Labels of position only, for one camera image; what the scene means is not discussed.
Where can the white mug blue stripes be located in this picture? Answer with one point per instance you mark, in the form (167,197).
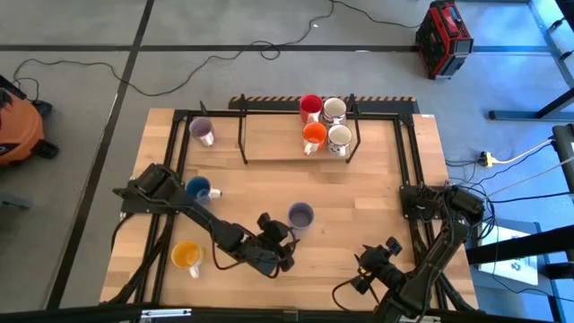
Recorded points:
(334,110)

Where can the grey metal floor frame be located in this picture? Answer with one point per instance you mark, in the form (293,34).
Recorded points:
(511,115)

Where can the black aluminium table frame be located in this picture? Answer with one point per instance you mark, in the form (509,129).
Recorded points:
(220,114)

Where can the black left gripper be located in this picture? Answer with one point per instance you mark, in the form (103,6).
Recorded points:
(269,258)

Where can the wooden shelf black metal frame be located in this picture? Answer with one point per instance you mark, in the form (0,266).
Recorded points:
(273,139)

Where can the greyish purple mug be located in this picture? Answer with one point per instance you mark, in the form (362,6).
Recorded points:
(300,216)

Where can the white mug dark floral pattern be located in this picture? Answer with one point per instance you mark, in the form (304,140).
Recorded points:
(339,137)

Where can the yellow power plug adapter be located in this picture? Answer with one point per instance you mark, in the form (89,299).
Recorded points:
(487,158)

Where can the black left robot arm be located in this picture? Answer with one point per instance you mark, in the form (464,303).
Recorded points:
(202,215)

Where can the black metal stand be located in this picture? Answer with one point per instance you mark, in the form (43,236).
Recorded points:
(520,247)

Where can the black aluminium crossbar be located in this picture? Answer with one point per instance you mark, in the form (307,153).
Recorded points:
(89,315)

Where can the red and black toolbox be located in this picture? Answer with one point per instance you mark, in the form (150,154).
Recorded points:
(441,40)

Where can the white cardboard box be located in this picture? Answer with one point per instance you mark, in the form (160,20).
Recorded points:
(511,251)

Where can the silver metal bracket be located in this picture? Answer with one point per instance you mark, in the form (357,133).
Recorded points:
(166,313)

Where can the orange vacuum cleaner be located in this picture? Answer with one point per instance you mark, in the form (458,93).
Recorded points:
(20,128)

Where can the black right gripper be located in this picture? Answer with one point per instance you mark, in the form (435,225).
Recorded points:
(379,269)

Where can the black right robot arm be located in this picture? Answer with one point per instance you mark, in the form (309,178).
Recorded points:
(430,264)

